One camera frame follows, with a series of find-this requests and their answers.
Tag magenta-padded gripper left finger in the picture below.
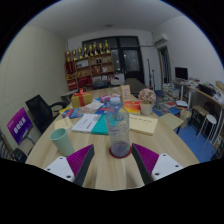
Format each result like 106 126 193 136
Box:
44 143 96 188

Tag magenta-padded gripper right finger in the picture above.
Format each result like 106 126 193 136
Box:
130 142 184 186

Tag clear plastic water bottle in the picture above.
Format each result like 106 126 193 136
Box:
104 96 131 158

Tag pale green cup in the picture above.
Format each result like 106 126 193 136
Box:
49 127 75 158

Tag black backpack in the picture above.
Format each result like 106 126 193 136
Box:
11 148 29 164

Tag white printed paper booklet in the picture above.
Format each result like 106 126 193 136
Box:
71 113 102 133

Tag flat round red coaster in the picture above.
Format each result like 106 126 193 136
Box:
108 145 133 159

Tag blue colourful booklet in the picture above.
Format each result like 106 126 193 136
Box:
61 107 85 119

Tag teal book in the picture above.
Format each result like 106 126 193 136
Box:
90 114 109 136

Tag purple sign board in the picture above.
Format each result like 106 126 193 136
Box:
6 107 34 145

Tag black office chair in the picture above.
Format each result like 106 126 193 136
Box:
25 94 68 134

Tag white round stool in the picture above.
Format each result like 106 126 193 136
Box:
199 113 218 138

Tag red and yellow book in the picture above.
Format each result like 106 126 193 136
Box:
122 100 142 115

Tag yellow gift box red ribbon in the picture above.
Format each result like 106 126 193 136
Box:
70 88 93 109

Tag blue and red book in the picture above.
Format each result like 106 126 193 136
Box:
95 104 114 116

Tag pink flowers in white pot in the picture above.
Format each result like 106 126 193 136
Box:
137 88 157 116

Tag small round white table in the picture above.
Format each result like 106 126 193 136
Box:
60 89 79 103

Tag wooden side desk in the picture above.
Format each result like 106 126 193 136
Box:
186 84 224 148

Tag small orange standing box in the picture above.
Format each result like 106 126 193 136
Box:
119 84 132 103

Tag beige armchair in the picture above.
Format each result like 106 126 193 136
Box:
124 77 146 94

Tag black computer monitor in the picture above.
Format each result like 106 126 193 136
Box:
174 66 189 81

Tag wooden shelf unit with trophies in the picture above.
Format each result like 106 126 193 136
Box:
64 39 116 92

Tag dark glass double door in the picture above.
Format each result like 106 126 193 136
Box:
82 35 145 86

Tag white wall air conditioner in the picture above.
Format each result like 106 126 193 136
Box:
152 32 169 48

